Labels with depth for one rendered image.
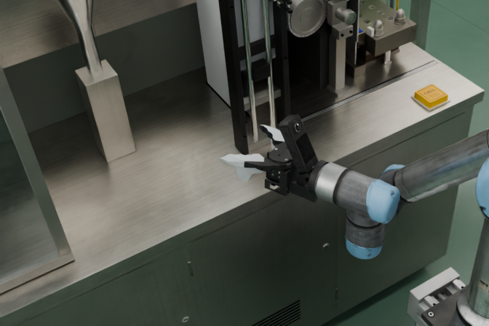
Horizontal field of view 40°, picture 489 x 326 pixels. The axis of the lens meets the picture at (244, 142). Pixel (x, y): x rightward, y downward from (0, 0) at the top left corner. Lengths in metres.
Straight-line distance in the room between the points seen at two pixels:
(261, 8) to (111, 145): 0.57
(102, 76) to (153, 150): 0.28
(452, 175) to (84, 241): 0.92
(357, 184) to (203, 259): 0.69
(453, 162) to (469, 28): 2.91
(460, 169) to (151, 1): 1.12
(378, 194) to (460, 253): 1.60
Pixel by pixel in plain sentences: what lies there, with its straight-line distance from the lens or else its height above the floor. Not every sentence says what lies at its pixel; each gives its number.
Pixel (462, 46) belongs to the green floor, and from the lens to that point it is 4.01.
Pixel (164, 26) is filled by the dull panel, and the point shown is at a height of 1.09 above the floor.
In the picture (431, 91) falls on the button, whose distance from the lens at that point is 2.08.
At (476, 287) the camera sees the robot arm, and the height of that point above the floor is 1.14.
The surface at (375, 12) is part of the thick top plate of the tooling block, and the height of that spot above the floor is 1.03.
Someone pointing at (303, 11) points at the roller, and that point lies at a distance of 1.92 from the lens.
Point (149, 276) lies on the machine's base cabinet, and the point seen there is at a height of 0.76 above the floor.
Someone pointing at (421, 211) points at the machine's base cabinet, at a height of 0.44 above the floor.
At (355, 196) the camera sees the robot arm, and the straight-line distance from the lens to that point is 1.29.
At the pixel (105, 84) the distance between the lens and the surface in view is 1.80.
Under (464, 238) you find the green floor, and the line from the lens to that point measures 2.92.
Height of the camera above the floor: 2.16
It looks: 41 degrees down
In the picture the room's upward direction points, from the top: 6 degrees counter-clockwise
